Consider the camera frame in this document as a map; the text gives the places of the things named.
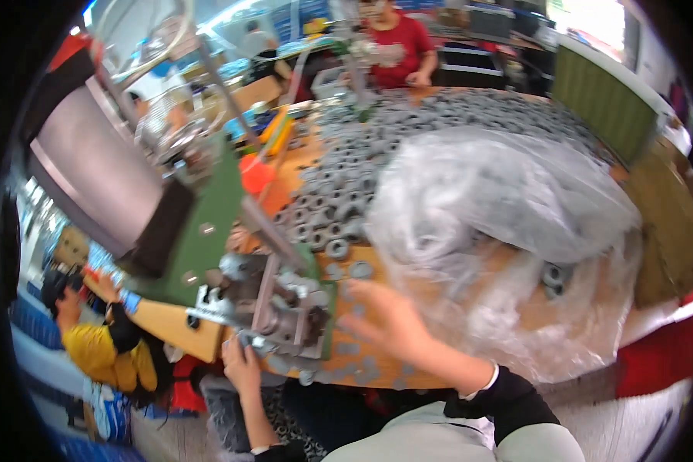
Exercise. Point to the person's left fingers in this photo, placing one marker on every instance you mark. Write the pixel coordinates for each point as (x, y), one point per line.
(238, 348)

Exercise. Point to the red white fabric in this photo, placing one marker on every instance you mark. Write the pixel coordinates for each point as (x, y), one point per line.
(661, 352)

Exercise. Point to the yellow plastic tray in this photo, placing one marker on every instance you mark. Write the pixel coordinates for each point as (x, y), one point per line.
(277, 131)

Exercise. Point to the person's body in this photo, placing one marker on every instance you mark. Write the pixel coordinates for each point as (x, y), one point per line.
(439, 436)

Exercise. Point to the grey metal machine housing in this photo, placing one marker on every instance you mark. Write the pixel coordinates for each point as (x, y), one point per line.
(92, 167)

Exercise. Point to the scattered flat grey discs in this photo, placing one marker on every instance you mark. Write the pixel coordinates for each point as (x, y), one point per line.
(352, 358)

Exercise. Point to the green partition panel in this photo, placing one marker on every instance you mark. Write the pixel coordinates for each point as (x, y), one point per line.
(603, 107)

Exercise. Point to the cluttered background workbench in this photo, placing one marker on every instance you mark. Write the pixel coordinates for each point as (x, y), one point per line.
(491, 29)

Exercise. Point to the person's right fingers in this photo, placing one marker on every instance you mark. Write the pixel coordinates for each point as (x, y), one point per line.
(362, 309)

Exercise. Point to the person's right hand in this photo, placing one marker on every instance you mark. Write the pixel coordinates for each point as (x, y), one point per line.
(397, 326)

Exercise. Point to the person's left hand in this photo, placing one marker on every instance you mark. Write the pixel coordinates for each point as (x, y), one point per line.
(241, 368)

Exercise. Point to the orange plastic container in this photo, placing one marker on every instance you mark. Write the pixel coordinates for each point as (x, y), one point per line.
(257, 173)

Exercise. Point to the green metal press machine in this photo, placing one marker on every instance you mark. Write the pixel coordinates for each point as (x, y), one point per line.
(248, 260)

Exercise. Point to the clear plastic bag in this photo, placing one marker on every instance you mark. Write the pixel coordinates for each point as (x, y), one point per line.
(496, 231)

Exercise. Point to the small grey metal part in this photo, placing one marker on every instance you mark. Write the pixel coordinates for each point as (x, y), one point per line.
(253, 342)

